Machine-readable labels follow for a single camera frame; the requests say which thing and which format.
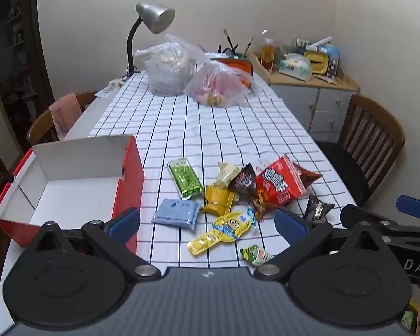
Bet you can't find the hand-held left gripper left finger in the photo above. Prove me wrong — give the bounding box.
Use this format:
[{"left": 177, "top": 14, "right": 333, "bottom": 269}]
[{"left": 28, "top": 207, "right": 161, "bottom": 283}]

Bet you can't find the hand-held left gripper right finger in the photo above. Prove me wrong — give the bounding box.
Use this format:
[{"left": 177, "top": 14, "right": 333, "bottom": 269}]
[{"left": 254, "top": 206, "right": 389, "bottom": 282}]

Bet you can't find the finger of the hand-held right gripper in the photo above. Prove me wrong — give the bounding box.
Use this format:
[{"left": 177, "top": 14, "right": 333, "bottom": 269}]
[
  {"left": 396, "top": 196, "right": 420, "bottom": 222},
  {"left": 340, "top": 204, "right": 400, "bottom": 233}
]

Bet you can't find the red snack bag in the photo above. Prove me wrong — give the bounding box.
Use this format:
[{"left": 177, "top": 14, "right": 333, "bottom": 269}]
[{"left": 255, "top": 155, "right": 323, "bottom": 206}]

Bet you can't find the small green snack packet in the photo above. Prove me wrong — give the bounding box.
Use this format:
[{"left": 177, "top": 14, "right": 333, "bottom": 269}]
[{"left": 240, "top": 245, "right": 274, "bottom": 266}]

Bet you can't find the yellow cartoon snack packet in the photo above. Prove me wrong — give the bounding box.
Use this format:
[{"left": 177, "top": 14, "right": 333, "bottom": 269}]
[{"left": 187, "top": 210, "right": 254, "bottom": 257}]

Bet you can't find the gold yellow snack packet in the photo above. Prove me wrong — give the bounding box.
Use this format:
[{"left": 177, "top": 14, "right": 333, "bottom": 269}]
[{"left": 201, "top": 185, "right": 236, "bottom": 216}]

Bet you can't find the red white cardboard box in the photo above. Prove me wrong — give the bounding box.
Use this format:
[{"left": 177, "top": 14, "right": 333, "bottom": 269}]
[{"left": 0, "top": 134, "right": 145, "bottom": 254}]

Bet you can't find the small black snack packet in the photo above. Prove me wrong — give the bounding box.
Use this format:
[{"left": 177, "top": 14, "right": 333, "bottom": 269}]
[{"left": 303, "top": 194, "right": 335, "bottom": 221}]

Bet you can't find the blue snack packet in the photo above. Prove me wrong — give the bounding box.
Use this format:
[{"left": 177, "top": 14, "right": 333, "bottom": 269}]
[{"left": 151, "top": 198, "right": 203, "bottom": 230}]

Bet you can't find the dark brown triangular snack packet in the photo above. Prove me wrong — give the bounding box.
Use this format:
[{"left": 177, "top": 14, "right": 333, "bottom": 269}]
[{"left": 227, "top": 163, "right": 258, "bottom": 204}]

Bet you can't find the cream white snack packet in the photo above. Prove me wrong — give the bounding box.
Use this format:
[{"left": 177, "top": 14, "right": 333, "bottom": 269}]
[{"left": 213, "top": 162, "right": 241, "bottom": 187}]

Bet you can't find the dark slatted wooden chair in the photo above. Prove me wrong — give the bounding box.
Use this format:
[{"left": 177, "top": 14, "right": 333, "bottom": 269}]
[{"left": 315, "top": 94, "right": 406, "bottom": 207}]

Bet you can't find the white cabinet with wooden top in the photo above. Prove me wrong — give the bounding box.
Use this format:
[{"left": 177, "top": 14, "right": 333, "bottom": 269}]
[{"left": 247, "top": 51, "right": 360, "bottom": 134}]

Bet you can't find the checked white tablecloth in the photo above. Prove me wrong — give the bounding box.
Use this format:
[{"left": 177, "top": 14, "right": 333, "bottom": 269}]
[{"left": 89, "top": 70, "right": 358, "bottom": 267}]

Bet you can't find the pink towel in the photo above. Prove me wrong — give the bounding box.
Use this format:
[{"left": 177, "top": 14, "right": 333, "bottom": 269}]
[{"left": 49, "top": 93, "right": 83, "bottom": 141}]

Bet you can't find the wooden chair with towel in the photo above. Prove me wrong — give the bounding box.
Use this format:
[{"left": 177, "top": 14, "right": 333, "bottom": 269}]
[{"left": 26, "top": 91, "right": 99, "bottom": 146}]

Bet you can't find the small white labelled packet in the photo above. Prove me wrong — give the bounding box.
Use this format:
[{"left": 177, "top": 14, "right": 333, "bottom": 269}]
[{"left": 94, "top": 80, "right": 125, "bottom": 98}]

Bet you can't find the yellow container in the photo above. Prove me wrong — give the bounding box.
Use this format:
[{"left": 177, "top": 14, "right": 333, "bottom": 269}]
[{"left": 303, "top": 51, "right": 331, "bottom": 74}]

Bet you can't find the light green tissue box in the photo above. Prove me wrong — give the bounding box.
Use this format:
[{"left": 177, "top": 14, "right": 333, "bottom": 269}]
[{"left": 279, "top": 53, "right": 312, "bottom": 81}]

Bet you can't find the pink clear plastic bag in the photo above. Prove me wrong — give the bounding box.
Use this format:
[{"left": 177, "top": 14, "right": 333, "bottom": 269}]
[{"left": 184, "top": 59, "right": 254, "bottom": 107}]

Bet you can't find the grey plastic bag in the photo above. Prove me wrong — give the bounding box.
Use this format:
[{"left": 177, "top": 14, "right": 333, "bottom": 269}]
[{"left": 134, "top": 34, "right": 205, "bottom": 96}]

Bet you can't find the orange green container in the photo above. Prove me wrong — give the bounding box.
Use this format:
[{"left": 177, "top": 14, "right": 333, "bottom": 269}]
[{"left": 210, "top": 56, "right": 254, "bottom": 88}]

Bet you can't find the orange filled clear bag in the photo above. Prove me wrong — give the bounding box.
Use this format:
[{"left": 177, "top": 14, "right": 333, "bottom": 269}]
[{"left": 261, "top": 30, "right": 277, "bottom": 74}]

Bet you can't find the grey desk lamp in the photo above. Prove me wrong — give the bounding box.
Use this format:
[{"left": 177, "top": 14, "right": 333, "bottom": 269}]
[{"left": 127, "top": 2, "right": 176, "bottom": 78}]

